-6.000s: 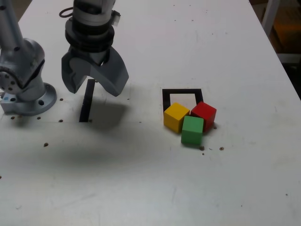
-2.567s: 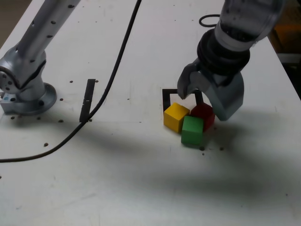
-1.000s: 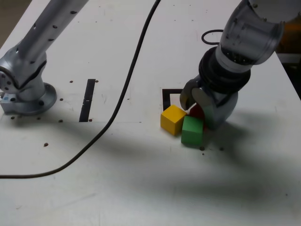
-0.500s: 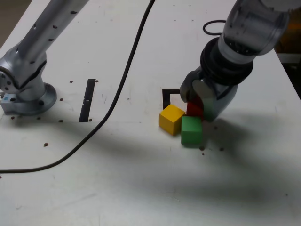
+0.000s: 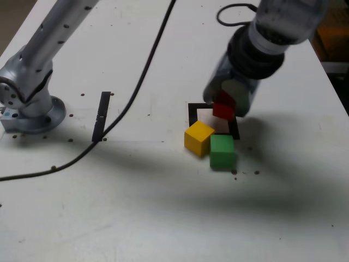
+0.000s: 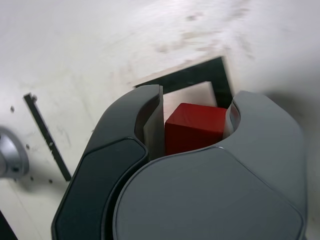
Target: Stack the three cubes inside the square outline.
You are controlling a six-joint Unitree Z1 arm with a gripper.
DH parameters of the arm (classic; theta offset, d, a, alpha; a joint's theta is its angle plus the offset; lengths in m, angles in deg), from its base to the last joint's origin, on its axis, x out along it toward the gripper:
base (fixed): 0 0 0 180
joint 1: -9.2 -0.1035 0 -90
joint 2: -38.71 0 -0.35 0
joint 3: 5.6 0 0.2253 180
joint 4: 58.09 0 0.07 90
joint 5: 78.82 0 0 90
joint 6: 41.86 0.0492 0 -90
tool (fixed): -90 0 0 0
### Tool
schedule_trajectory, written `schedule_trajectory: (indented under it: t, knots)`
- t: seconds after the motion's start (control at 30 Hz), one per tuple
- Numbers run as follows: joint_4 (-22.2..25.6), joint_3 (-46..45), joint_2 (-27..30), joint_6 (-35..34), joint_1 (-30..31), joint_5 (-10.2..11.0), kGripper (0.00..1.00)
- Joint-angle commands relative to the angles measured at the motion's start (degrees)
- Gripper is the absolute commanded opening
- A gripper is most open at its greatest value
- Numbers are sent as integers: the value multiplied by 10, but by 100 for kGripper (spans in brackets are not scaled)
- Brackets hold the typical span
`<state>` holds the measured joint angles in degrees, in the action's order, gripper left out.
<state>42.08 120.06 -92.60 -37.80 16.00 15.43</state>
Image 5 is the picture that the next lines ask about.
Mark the green cube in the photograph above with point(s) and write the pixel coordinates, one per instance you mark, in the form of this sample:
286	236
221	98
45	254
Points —
222	152

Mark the brown cardboard box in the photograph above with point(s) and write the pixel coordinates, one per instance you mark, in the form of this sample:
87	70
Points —
336	41

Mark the black tape square outline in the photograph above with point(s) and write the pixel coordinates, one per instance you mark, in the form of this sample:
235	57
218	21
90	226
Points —
192	117

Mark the yellow cube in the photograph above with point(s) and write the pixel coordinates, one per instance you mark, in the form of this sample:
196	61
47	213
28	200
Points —
199	136

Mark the red cube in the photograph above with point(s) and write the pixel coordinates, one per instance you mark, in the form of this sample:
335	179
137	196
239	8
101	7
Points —
223	111

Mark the black tape strip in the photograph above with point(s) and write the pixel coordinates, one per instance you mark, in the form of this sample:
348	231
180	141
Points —
103	106

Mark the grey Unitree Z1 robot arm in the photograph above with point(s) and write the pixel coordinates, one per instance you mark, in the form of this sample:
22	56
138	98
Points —
27	71

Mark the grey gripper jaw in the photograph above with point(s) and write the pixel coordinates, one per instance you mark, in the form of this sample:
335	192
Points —
214	82
246	92

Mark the white metal shelf frame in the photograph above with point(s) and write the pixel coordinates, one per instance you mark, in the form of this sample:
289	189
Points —
338	66

